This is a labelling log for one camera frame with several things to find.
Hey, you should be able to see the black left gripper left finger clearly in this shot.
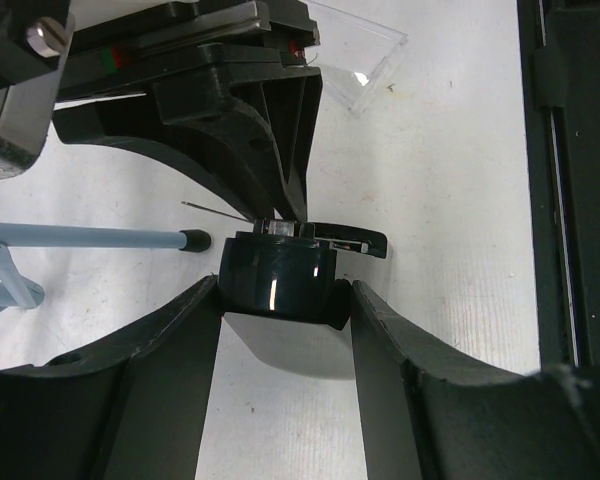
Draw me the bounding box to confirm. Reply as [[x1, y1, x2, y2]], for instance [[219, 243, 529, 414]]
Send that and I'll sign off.
[[0, 276, 222, 479]]

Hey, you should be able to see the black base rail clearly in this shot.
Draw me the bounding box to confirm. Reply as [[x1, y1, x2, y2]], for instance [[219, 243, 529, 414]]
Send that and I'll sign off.
[[517, 1, 600, 367]]

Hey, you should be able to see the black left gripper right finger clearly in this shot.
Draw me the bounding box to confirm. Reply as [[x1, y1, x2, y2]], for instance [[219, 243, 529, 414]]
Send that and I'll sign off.
[[351, 281, 600, 479]]

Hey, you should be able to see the black metronome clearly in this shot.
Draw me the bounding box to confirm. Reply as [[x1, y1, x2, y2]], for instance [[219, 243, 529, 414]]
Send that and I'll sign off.
[[182, 201, 394, 382]]

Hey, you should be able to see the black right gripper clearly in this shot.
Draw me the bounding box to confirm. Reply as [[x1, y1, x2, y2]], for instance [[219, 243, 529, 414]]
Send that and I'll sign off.
[[0, 0, 321, 221]]

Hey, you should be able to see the light blue music stand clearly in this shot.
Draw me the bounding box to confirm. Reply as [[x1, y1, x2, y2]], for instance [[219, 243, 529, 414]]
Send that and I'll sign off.
[[0, 220, 213, 324]]

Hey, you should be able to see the clear plastic metronome cover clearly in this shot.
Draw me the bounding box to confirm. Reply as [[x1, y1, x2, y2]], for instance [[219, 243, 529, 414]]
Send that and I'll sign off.
[[306, 1, 408, 116]]

